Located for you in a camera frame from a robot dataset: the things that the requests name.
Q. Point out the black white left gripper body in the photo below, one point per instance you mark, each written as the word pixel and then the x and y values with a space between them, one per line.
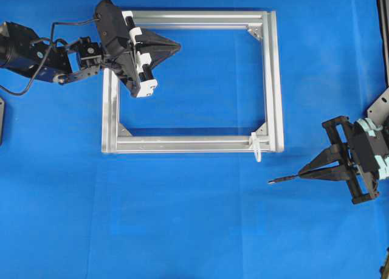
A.
pixel 121 50

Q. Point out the silver aluminium extrusion frame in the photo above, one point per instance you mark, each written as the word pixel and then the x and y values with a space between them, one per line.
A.
pixel 262 25

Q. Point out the dark object bottom right corner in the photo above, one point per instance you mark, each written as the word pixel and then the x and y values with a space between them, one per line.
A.
pixel 384 269

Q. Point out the grey right arm base bracket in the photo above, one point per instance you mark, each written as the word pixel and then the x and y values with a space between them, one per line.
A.
pixel 378 111

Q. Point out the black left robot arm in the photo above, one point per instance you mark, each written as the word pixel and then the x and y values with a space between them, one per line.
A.
pixel 48 59

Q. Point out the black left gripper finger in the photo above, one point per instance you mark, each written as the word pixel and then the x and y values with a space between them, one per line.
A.
pixel 159 54
pixel 153 42

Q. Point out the white string loop holder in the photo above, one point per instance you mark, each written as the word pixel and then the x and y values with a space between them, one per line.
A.
pixel 255 146

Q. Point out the black vertical rail right edge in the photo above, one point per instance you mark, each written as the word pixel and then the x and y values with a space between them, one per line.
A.
pixel 382 8

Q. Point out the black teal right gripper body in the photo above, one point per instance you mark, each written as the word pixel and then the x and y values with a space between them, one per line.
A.
pixel 366 150

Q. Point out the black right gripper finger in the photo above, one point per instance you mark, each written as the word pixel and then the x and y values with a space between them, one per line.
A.
pixel 334 155
pixel 336 173

